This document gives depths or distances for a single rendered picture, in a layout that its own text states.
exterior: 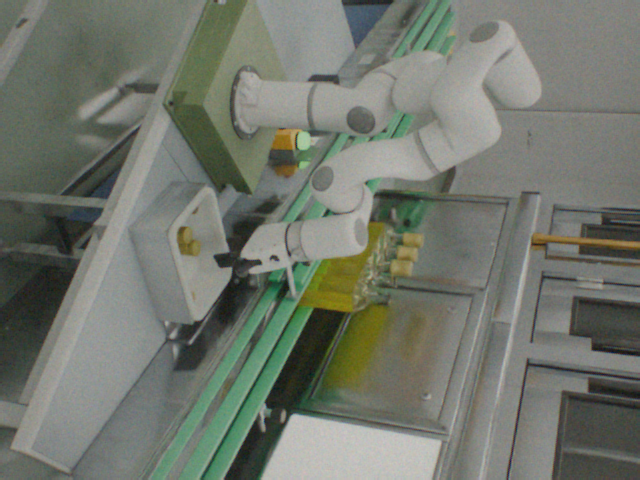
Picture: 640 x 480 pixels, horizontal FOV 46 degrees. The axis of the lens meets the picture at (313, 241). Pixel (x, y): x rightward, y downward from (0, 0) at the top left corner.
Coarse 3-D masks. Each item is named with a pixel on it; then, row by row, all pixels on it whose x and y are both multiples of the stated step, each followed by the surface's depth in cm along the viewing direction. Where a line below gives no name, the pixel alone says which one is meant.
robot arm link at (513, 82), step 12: (516, 48) 123; (504, 60) 122; (516, 60) 123; (528, 60) 126; (492, 72) 124; (504, 72) 124; (516, 72) 124; (528, 72) 126; (492, 84) 126; (504, 84) 126; (516, 84) 126; (528, 84) 126; (492, 96) 133; (504, 96) 128; (516, 96) 127; (528, 96) 128; (516, 108) 131
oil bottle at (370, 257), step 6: (366, 252) 174; (372, 252) 173; (330, 258) 174; (336, 258) 173; (342, 258) 173; (348, 258) 173; (354, 258) 172; (360, 258) 172; (366, 258) 172; (372, 258) 172; (378, 258) 172; (372, 264) 171; (378, 264) 172; (378, 270) 172
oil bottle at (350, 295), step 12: (312, 276) 169; (324, 276) 168; (312, 288) 165; (324, 288) 165; (336, 288) 164; (348, 288) 164; (360, 288) 163; (300, 300) 168; (312, 300) 167; (324, 300) 166; (336, 300) 164; (348, 300) 163; (360, 300) 163
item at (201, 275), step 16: (208, 192) 145; (192, 208) 140; (208, 208) 149; (176, 224) 135; (192, 224) 152; (208, 224) 151; (208, 240) 154; (224, 240) 153; (176, 256) 137; (208, 256) 156; (192, 272) 156; (208, 272) 158; (224, 272) 157; (192, 288) 154; (208, 288) 153; (224, 288) 155; (192, 304) 143; (208, 304) 150
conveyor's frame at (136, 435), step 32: (416, 0) 283; (384, 32) 258; (352, 64) 237; (384, 64) 237; (288, 160) 189; (320, 160) 190; (256, 192) 178; (288, 192) 176; (224, 224) 168; (256, 224) 166; (224, 320) 155; (160, 352) 149; (192, 352) 148; (224, 352) 149; (160, 384) 142; (192, 384) 140; (128, 416) 136; (160, 416) 135; (96, 448) 130; (128, 448) 129; (160, 448) 129
